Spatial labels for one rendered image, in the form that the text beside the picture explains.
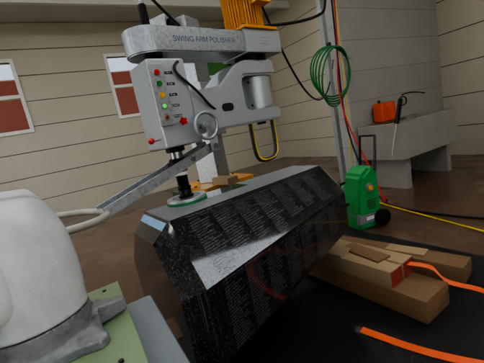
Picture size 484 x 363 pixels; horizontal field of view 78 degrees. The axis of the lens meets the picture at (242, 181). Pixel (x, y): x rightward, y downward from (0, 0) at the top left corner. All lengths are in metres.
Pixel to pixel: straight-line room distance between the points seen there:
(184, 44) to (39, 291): 1.34
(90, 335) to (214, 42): 1.49
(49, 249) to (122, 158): 7.03
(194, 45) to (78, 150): 6.03
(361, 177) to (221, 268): 2.01
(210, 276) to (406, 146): 3.34
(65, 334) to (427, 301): 1.65
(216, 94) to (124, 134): 6.00
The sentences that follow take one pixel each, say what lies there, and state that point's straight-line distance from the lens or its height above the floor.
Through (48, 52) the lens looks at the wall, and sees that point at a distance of 7.82.
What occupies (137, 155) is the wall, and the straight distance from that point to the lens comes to 7.61.
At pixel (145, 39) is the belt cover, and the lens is 1.58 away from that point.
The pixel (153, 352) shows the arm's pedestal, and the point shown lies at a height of 0.80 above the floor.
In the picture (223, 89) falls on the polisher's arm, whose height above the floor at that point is 1.39.
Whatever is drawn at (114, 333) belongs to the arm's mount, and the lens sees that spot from 0.60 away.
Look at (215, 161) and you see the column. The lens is 2.40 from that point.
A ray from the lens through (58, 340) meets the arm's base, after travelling 0.58.
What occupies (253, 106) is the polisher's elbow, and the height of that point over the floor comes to 1.28.
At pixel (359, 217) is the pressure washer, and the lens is 3.03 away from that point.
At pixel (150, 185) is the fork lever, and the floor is 0.99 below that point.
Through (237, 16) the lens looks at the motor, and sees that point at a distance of 2.03.
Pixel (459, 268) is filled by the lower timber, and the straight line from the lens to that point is 2.25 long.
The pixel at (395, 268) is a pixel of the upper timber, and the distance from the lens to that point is 1.95.
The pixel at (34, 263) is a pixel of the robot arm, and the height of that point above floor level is 1.04.
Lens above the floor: 1.18
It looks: 10 degrees down
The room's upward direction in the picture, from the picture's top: 11 degrees counter-clockwise
